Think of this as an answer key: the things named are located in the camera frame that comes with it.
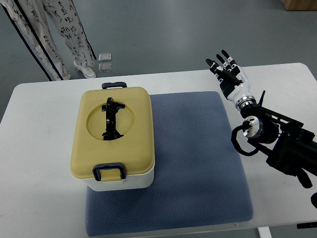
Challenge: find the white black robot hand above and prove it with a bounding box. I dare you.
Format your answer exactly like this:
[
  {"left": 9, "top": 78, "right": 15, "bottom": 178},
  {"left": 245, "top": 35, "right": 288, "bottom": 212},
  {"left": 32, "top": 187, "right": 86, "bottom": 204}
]
[{"left": 206, "top": 50, "right": 256, "bottom": 111}]

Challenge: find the yellow storage box lid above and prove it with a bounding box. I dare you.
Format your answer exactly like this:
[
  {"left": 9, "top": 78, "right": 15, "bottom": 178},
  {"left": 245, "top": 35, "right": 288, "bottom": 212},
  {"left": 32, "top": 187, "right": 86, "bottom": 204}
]
[{"left": 70, "top": 87, "right": 155, "bottom": 181}]

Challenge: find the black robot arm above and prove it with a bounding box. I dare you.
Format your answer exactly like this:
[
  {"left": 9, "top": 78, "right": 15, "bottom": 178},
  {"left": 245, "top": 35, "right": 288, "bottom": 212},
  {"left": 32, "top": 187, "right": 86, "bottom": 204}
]
[{"left": 235, "top": 99, "right": 317, "bottom": 188}]

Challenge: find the cardboard box corner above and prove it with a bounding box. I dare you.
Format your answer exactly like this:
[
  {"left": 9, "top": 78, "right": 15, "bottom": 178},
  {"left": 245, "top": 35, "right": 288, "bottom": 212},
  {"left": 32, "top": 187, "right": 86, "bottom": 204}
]
[{"left": 281, "top": 0, "right": 317, "bottom": 11}]

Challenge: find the upper clear floor box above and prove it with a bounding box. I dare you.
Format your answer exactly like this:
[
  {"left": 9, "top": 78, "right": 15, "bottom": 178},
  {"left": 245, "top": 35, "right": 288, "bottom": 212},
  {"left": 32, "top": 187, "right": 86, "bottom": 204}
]
[{"left": 99, "top": 53, "right": 111, "bottom": 62}]

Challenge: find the white storage box base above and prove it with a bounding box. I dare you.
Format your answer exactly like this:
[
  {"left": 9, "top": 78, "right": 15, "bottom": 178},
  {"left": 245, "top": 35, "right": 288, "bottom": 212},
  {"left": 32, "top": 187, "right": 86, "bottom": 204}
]
[{"left": 83, "top": 165, "right": 155, "bottom": 191}]

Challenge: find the blue grey cushion mat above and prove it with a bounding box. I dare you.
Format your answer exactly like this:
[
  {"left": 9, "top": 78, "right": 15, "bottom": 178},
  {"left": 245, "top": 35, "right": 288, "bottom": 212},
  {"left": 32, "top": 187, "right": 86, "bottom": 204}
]
[{"left": 86, "top": 91, "right": 253, "bottom": 237}]

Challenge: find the rear dark blue latch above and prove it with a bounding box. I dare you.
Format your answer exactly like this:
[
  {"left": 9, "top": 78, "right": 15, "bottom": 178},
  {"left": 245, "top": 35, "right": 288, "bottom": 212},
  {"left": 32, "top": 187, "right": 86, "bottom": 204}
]
[{"left": 102, "top": 81, "right": 127, "bottom": 89}]

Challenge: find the dark blue latch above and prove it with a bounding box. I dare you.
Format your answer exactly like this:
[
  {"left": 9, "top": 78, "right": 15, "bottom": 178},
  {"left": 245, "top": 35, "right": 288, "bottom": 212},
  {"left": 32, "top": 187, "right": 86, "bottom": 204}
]
[
  {"left": 102, "top": 81, "right": 127, "bottom": 89},
  {"left": 92, "top": 162, "right": 127, "bottom": 181}
]

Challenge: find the white table leg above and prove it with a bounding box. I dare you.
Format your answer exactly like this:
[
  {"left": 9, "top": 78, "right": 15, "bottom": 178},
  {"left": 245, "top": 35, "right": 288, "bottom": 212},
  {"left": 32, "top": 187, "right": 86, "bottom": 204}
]
[{"left": 257, "top": 227, "right": 272, "bottom": 238}]

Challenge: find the front dark blue latch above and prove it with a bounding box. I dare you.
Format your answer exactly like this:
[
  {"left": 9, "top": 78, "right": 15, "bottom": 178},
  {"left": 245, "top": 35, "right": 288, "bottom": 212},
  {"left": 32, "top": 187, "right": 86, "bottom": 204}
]
[{"left": 92, "top": 162, "right": 127, "bottom": 181}]

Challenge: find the person in patterned trousers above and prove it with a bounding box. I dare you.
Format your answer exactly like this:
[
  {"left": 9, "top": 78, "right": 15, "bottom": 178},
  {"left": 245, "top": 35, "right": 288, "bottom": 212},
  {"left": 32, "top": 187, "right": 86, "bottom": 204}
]
[{"left": 0, "top": 0, "right": 96, "bottom": 81}]

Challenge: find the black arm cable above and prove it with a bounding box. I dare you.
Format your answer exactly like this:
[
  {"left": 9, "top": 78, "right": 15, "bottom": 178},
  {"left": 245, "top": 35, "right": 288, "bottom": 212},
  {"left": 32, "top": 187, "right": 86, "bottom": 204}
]
[{"left": 231, "top": 124, "right": 261, "bottom": 156}]

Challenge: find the black bracket at table edge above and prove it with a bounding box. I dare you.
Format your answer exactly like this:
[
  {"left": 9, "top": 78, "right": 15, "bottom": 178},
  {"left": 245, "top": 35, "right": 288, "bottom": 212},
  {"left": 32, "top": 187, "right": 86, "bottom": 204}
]
[{"left": 297, "top": 222, "right": 317, "bottom": 229}]

